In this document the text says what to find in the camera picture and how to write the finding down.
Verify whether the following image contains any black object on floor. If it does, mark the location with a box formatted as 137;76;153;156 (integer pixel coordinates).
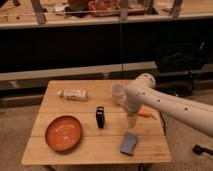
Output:
193;145;213;155

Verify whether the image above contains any translucent plastic cup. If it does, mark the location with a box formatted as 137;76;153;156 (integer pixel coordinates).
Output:
111;83;124;105

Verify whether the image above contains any blue sponge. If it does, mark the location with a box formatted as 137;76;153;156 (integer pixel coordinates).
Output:
120;132;138;156

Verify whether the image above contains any black whiteboard eraser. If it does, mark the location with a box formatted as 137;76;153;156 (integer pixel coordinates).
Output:
96;106;105;129

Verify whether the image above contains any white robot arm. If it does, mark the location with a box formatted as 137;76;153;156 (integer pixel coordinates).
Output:
122;73;213;138

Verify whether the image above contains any wooden table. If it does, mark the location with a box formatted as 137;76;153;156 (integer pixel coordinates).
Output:
22;80;171;165

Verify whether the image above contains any orange carrot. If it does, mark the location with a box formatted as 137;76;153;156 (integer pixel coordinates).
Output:
138;110;156;120

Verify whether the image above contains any wooden shelf rail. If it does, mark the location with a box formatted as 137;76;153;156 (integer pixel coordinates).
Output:
0;61;157;81

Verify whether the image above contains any white lying bottle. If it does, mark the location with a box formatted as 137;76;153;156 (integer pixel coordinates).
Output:
57;89;88;101

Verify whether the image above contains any orange bowl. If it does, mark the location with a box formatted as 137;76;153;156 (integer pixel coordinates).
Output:
45;115;82;152

